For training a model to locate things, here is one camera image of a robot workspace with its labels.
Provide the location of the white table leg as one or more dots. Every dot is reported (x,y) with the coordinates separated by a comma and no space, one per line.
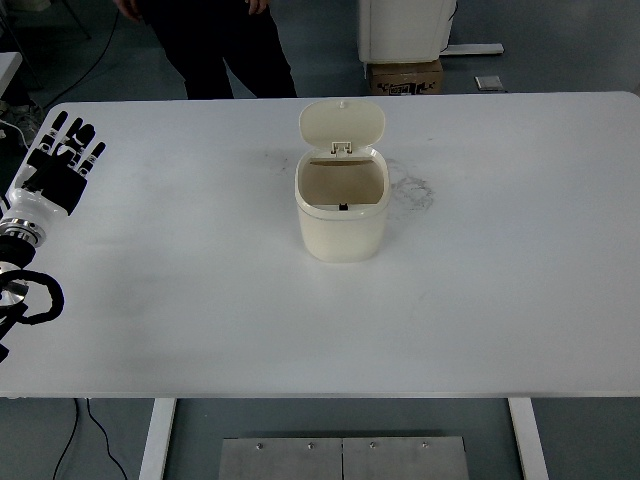
(157,440)
(529,440)

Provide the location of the small grey square floor plate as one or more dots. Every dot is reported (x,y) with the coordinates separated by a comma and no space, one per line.
(488,83)

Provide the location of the brown printed cardboard box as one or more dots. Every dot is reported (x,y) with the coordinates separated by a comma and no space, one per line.
(405,77)

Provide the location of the white plastic appliance housing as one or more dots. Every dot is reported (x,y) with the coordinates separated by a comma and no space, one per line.
(405,30)

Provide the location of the person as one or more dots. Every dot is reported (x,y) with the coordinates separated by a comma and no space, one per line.
(215,45)

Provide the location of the cream plastic lidded trash bin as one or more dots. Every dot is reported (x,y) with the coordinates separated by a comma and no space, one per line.
(340,235)

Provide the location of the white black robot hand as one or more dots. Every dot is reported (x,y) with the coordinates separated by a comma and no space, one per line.
(47,175)

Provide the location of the small white side table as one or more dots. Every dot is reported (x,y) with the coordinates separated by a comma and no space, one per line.
(9,62)

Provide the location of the white floor foot bar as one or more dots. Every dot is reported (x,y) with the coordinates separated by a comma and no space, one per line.
(475,49)

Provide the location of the grey metal plate with screws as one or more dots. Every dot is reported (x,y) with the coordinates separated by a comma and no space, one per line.
(405,460)
(280,460)

